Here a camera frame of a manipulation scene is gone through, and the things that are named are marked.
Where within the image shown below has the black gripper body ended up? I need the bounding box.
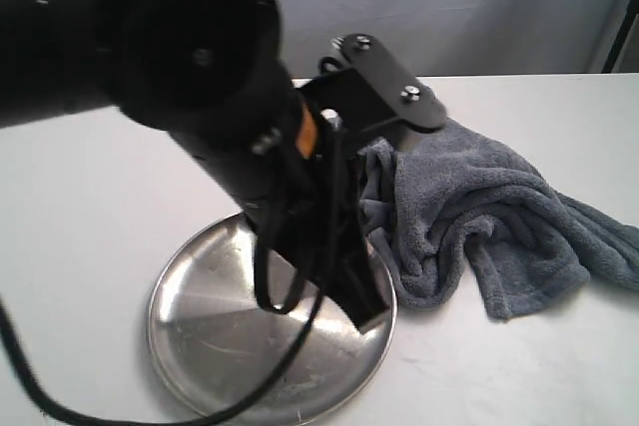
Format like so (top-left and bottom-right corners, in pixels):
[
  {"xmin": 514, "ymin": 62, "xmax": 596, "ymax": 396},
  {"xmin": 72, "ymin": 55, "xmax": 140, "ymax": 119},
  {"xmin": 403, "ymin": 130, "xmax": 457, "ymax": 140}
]
[{"xmin": 259, "ymin": 69, "xmax": 389, "ymax": 331}]

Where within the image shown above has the grey-blue fluffy towel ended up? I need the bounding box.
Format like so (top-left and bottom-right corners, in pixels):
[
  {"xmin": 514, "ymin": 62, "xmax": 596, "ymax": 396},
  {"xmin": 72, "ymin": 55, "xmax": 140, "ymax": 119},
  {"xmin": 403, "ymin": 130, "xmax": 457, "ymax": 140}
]
[{"xmin": 360, "ymin": 121, "xmax": 638, "ymax": 321}]

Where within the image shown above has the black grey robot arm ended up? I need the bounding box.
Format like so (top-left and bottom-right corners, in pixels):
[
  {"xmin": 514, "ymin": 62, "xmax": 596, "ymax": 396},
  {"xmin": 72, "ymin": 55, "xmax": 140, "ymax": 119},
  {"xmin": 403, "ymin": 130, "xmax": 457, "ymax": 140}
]
[{"xmin": 1, "ymin": 0, "xmax": 388, "ymax": 331}]

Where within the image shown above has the round stainless steel plate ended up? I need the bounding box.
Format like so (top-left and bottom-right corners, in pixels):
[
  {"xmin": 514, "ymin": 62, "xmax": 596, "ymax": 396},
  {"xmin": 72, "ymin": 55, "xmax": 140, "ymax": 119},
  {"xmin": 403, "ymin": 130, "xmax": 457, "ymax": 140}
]
[{"xmin": 147, "ymin": 213, "xmax": 397, "ymax": 425}]

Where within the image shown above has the grey fabric backdrop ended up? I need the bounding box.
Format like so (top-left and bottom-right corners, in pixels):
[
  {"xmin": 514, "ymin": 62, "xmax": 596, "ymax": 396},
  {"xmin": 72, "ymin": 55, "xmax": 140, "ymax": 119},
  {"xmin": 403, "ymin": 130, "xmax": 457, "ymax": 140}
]
[{"xmin": 279, "ymin": 0, "xmax": 628, "ymax": 77}]

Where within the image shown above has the black stand pole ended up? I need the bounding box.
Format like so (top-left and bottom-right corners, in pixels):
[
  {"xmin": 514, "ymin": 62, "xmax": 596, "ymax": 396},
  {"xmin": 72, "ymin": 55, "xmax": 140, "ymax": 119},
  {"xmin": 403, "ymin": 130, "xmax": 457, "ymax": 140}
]
[{"xmin": 600, "ymin": 0, "xmax": 638, "ymax": 74}]

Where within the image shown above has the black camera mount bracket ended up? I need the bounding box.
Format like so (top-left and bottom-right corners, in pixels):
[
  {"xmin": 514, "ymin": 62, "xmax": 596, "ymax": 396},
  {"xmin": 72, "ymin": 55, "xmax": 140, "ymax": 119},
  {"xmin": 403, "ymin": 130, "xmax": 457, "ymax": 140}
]
[{"xmin": 331, "ymin": 33, "xmax": 447, "ymax": 133}]

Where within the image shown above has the black cable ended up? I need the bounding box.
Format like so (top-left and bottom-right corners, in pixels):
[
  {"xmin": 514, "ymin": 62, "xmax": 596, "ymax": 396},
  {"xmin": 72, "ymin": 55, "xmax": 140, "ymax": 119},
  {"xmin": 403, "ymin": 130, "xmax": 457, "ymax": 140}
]
[{"xmin": 0, "ymin": 111, "xmax": 350, "ymax": 426}]

